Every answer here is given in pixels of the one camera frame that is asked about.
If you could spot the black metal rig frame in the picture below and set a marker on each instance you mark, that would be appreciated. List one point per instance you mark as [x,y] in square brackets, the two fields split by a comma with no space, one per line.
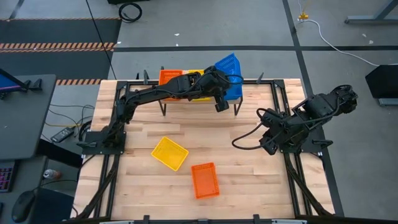
[93,150]

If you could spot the dark grey desk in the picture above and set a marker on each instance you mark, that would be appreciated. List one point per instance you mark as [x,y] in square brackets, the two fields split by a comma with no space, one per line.
[25,124]

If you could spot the computer monitor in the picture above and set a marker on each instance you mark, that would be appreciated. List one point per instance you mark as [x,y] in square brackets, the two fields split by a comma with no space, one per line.
[7,83]

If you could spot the black frame bracket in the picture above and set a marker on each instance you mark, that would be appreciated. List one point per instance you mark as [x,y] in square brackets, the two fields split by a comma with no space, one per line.
[145,77]
[260,78]

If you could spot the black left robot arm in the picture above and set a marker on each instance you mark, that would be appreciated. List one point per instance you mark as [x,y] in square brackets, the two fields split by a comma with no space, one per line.
[149,93]

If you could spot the black keyboard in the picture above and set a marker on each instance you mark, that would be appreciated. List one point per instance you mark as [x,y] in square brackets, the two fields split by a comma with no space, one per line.
[6,177]

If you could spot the yellow plastic basket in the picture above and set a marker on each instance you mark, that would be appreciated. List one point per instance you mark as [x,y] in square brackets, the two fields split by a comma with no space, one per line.
[194,72]
[169,153]

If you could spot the black power adapter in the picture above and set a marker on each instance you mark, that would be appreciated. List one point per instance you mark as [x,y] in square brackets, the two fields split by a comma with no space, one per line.
[62,134]

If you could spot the wooden shelf with black legs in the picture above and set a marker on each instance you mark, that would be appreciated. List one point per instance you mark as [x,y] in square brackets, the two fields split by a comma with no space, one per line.
[231,102]

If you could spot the black case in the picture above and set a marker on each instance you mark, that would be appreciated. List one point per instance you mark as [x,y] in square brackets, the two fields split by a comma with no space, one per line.
[384,81]

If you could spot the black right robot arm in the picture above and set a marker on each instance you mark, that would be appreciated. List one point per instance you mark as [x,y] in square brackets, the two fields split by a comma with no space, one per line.
[323,105]

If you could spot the grey desk leg frame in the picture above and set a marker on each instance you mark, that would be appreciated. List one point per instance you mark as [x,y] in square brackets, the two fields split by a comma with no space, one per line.
[367,20]

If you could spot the black computer mouse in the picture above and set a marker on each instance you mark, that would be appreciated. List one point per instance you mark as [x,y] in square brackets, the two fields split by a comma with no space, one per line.
[23,205]

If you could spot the black monitor stand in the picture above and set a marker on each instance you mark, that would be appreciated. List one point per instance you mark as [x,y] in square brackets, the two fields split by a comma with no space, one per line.
[35,84]

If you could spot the orange plastic basket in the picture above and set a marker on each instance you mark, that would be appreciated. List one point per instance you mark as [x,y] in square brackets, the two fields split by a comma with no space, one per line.
[205,181]
[169,76]

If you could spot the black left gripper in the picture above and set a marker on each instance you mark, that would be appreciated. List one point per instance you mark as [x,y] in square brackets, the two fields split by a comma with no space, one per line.
[216,82]

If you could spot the drink can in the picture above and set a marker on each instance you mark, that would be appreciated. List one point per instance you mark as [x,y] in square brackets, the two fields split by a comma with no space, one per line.
[51,174]

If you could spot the yellow plug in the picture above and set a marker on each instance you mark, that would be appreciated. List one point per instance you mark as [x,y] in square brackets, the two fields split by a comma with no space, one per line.
[303,16]

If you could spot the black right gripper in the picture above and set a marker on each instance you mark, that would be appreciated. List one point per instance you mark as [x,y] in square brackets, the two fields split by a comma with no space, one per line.
[275,124]

